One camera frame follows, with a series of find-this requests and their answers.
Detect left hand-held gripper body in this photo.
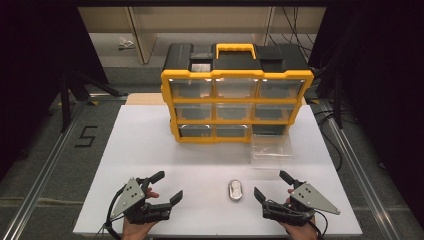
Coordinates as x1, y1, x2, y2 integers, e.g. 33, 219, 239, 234
109, 176, 173, 225

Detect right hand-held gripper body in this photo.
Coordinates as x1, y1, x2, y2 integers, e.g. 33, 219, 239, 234
261, 179, 342, 228

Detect small silver metal clip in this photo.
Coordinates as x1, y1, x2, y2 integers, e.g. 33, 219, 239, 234
227, 179, 243, 202

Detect clear plastic drawer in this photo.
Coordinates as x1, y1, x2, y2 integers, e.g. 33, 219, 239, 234
250, 133, 295, 167

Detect yellow black organizer cabinet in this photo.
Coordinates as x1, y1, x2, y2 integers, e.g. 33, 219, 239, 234
160, 42, 315, 145

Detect person's right hand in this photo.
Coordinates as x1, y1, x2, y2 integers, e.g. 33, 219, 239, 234
279, 188, 319, 240

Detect person's left hand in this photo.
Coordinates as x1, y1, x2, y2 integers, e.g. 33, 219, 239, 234
121, 187, 161, 240

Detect black metal stand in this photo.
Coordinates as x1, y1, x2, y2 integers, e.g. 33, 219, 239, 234
331, 63, 346, 130
59, 68, 130, 134

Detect grid of clear drawers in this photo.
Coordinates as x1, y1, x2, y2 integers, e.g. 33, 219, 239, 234
168, 77, 306, 139

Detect beige partition panel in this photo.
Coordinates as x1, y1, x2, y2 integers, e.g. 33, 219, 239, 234
124, 6, 158, 65

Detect crumpled white paper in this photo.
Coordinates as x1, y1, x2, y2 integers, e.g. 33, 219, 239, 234
118, 36, 136, 51

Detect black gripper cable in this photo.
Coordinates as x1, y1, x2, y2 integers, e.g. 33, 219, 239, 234
98, 185, 130, 240
308, 209, 330, 240

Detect black floor cable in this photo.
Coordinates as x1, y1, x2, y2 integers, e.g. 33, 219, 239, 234
313, 109, 345, 172

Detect aluminium floor rail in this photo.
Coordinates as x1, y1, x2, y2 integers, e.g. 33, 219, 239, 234
0, 94, 130, 240
313, 98, 409, 240

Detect yellow carrying handle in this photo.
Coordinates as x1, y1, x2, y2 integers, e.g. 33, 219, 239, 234
215, 43, 258, 61

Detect hanging black cables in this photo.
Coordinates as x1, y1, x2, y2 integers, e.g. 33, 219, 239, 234
266, 6, 323, 69

